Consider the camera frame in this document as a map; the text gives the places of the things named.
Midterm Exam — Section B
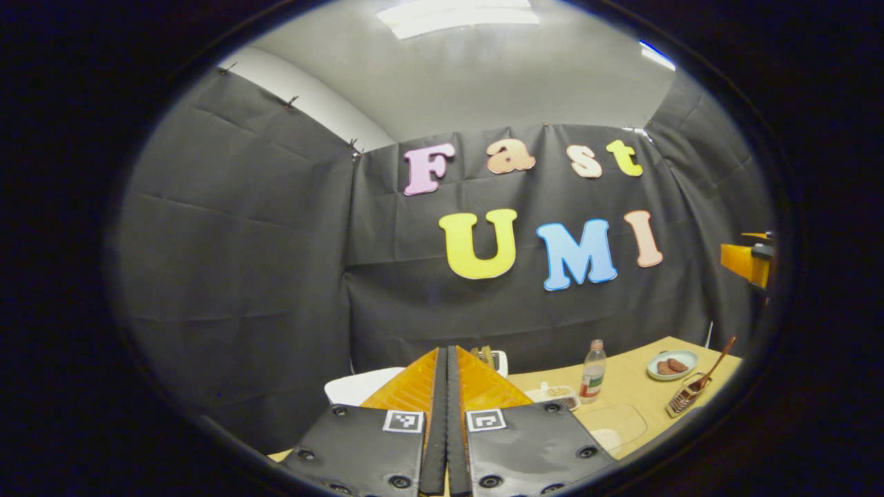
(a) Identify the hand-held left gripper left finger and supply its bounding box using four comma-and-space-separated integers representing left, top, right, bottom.
280, 345, 450, 497

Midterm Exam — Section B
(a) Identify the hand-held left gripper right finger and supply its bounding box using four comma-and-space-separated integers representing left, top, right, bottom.
448, 345, 617, 497

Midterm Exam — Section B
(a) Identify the white rice cooker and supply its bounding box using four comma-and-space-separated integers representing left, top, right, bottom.
325, 366, 407, 407

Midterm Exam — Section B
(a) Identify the brown wooden spoon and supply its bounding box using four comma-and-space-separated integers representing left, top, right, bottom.
687, 336, 738, 394

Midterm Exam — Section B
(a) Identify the clear chopstick holder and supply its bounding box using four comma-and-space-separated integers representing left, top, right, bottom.
665, 373, 712, 418

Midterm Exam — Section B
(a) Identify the white toaster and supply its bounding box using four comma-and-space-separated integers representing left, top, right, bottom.
472, 349, 510, 379

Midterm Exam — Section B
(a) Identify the white divided grain tray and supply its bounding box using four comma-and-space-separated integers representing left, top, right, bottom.
525, 382, 581, 411

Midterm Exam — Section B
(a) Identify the light green plate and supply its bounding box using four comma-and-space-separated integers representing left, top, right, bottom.
646, 349, 700, 382

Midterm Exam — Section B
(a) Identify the clear plastic bottle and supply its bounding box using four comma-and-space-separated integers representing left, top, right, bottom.
579, 339, 608, 405

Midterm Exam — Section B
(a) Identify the small ceiling lamp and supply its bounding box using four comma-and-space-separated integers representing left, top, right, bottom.
639, 40, 676, 72

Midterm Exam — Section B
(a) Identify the ceiling light panel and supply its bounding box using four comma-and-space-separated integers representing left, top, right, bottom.
376, 0, 541, 40

